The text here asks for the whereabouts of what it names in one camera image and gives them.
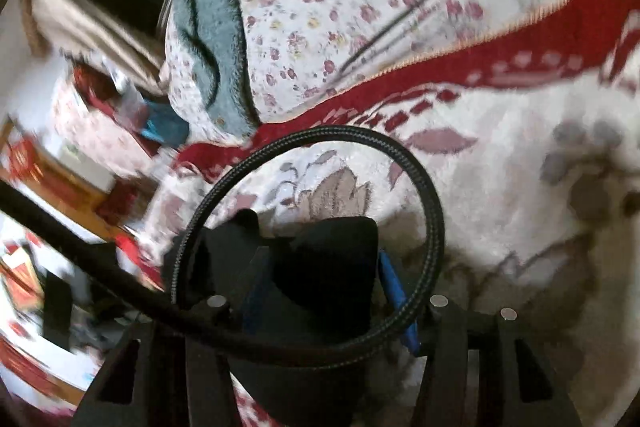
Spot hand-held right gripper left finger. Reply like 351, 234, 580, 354
72, 247, 273, 427

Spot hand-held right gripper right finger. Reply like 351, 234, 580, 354
378, 251, 583, 427

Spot beige cloth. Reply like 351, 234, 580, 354
25, 0, 166, 92

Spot red and white plush blanket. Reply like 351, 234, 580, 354
140, 0, 640, 427

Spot black braided cable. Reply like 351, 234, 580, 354
0, 125, 445, 358

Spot grey-blue fleece blanket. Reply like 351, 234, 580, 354
167, 0, 261, 138

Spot blue cloth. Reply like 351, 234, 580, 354
140, 104, 190, 144

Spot black pants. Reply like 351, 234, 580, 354
190, 209, 381, 425

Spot thin black cord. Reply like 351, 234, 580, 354
340, 0, 501, 75

